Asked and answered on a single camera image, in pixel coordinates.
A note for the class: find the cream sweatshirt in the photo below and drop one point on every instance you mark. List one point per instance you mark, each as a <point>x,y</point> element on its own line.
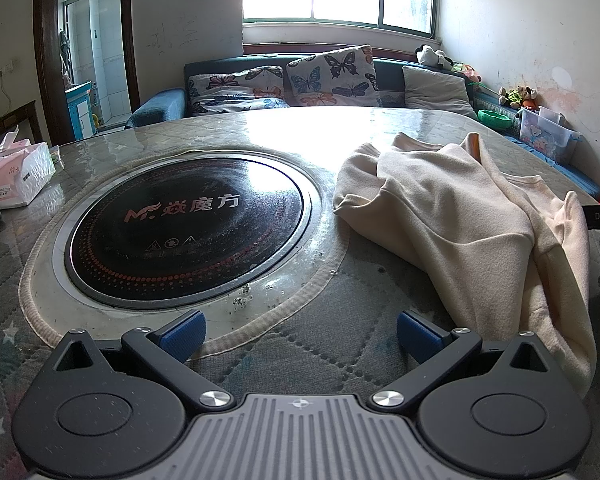
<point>505,254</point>

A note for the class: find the quilted grey star tablecloth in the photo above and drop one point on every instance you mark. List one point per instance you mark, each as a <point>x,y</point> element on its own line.
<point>323,321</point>

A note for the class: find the panda plush toy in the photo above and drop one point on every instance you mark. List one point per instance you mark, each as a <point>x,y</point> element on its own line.
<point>427,56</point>

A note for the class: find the flat butterfly pillow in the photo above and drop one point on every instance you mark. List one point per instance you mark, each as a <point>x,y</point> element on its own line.
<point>256,89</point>

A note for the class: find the black round induction cooktop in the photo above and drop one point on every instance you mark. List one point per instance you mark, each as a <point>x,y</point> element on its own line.
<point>187,231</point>

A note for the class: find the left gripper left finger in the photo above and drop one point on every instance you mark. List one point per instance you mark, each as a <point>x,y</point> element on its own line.
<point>161,355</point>

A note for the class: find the blue corner sofa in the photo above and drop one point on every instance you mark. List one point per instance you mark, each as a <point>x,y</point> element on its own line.
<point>173,104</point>

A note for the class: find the grey cushion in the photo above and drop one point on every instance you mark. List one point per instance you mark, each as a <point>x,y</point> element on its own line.
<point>429,90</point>

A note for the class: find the green plastic bowl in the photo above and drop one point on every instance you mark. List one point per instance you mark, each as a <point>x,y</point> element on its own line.
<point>494,120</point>

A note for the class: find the clear plastic storage box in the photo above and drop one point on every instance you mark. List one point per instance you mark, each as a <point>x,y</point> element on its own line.
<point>548,137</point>

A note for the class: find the blue small cabinet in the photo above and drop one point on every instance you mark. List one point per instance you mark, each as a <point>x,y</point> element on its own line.
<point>80,111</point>

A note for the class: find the plush toys pile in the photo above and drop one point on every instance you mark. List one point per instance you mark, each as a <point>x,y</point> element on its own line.
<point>518,98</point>

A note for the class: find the upright butterfly pillow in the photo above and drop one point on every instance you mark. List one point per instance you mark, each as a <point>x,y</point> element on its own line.
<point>345,77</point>

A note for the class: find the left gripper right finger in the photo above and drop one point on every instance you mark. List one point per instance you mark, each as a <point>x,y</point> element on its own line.
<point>439,354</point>

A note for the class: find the pink white tissue pack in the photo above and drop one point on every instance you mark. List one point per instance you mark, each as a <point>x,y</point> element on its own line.
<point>25,169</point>

